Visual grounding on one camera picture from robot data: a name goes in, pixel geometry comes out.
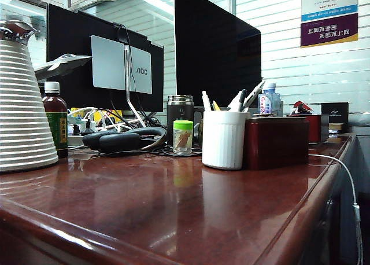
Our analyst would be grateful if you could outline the black headphones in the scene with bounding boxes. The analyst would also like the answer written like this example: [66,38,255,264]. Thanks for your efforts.
[82,127,168,154]

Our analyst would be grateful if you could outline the silver monitor stand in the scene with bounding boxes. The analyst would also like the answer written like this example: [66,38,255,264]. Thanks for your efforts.
[123,45,148,128]

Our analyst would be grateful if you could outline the white power strip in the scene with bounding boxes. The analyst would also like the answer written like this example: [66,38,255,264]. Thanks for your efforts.
[66,116,97,146]

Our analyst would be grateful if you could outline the black wire coaster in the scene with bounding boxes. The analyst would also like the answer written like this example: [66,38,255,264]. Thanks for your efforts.
[161,148,204,157]

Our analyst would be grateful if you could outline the clear jar green lid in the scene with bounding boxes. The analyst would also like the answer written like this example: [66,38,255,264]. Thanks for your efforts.
[172,120,194,156]

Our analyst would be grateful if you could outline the red folded ornament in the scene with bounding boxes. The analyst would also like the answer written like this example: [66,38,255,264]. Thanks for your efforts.
[291,101,315,115]

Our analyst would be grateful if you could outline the dark red wooden box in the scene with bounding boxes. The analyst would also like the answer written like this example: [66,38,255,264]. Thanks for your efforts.
[244,116,310,171]

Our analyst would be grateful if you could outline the white folded paper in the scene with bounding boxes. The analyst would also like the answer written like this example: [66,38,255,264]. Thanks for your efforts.
[227,93,242,112]

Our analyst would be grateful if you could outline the brass round ornament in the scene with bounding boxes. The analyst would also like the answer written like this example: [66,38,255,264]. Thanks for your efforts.
[197,119,205,148]

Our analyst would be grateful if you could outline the black box with logo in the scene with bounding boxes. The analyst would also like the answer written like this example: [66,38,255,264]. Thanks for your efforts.
[321,102,350,133]

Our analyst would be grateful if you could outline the clear water bottle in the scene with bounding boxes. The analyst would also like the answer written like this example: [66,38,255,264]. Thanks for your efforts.
[258,83,282,117]

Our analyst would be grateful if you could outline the dark steel thermos cup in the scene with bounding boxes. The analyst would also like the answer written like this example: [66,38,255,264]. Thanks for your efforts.
[166,94,194,146]

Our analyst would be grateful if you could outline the white ribbed pen holder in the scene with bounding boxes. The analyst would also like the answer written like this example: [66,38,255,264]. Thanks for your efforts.
[201,110,251,171]

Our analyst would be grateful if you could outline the white charging cable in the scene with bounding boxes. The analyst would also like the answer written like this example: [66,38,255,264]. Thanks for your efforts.
[309,153,364,265]

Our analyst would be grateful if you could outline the red gift box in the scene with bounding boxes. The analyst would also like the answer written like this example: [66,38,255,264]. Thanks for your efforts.
[286,113,330,144]

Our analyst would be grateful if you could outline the white ribbed thermos jug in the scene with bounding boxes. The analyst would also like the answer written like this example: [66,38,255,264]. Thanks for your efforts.
[0,19,60,173]

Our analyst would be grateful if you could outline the large black monitor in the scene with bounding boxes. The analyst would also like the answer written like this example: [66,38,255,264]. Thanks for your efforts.
[173,0,262,108]

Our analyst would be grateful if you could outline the clear pen white cap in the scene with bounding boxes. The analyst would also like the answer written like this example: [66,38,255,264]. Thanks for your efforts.
[242,79,266,113]

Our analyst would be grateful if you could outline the black marker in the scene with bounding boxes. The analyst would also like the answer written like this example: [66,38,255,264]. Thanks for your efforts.
[236,89,248,112]

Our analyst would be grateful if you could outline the black monitor cable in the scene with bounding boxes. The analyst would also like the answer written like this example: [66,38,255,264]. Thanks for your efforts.
[117,24,138,92]

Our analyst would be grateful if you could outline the purple and white wall poster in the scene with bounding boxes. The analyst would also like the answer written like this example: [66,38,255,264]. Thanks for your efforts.
[300,0,359,48]

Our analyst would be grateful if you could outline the brown bottle green label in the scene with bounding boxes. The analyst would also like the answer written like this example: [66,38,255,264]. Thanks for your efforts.
[42,81,69,159]

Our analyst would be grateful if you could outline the grey model aircraft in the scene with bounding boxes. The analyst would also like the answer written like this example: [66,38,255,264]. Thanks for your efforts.
[34,53,93,81]

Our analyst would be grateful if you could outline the black AOC monitor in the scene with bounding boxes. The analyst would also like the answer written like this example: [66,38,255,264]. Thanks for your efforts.
[46,3,165,113]

